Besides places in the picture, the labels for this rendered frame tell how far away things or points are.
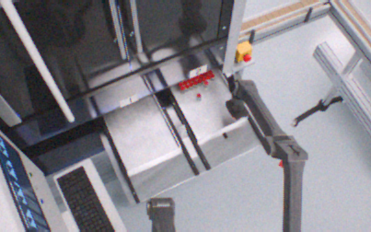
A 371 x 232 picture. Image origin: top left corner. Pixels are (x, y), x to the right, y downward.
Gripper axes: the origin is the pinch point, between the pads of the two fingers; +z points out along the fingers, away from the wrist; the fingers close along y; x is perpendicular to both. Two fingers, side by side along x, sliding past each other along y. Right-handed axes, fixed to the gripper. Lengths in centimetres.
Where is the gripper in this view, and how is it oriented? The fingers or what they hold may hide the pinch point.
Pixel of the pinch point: (236, 118)
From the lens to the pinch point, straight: 185.1
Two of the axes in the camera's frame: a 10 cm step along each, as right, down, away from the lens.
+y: -4.3, -7.6, 4.9
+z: 0.5, 5.2, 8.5
